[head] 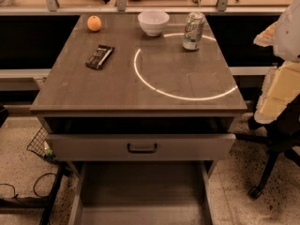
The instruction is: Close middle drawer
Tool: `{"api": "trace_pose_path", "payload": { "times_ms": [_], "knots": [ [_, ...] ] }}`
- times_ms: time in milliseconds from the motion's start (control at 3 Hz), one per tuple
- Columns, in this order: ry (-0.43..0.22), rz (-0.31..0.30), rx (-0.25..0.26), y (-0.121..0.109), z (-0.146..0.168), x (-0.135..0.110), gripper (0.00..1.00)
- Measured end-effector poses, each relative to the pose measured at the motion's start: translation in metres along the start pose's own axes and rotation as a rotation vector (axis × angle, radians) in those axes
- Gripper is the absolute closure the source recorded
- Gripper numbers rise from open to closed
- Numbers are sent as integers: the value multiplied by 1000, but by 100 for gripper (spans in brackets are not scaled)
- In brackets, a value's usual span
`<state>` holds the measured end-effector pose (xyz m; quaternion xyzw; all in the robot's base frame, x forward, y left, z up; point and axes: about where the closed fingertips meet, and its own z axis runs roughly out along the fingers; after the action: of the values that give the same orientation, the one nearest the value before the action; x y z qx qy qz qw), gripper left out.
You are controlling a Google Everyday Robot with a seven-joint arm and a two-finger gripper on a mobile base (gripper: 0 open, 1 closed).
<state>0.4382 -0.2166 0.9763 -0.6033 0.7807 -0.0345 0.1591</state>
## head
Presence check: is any grey drawer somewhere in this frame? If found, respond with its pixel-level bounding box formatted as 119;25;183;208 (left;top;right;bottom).
68;161;217;225
46;134;235;161

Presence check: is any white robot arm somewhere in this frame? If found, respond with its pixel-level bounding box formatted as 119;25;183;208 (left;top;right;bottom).
254;0;300;125

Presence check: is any grey wooden drawer cabinet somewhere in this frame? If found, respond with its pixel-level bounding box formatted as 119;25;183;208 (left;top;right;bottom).
29;13;248;225

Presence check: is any black snack bar packet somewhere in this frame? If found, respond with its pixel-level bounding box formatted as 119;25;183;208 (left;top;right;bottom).
85;45;114;70

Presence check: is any white ceramic bowl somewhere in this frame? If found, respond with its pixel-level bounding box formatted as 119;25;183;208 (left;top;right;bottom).
138;10;170;37

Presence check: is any green white soda can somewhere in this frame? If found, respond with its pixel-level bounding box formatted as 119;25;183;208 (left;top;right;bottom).
183;12;205;51

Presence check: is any orange fruit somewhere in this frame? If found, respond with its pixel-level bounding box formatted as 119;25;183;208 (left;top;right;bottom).
87;16;102;32

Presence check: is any black office chair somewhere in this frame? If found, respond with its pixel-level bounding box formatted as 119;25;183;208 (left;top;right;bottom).
235;95;300;199

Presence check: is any black metal floor stand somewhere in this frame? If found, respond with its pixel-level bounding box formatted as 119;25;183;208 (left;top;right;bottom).
0;163;71;225

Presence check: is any black wire basket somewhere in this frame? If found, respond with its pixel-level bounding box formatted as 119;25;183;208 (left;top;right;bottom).
27;127;59;164

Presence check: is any black floor cable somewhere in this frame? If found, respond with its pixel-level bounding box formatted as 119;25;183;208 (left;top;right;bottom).
0;172;59;199

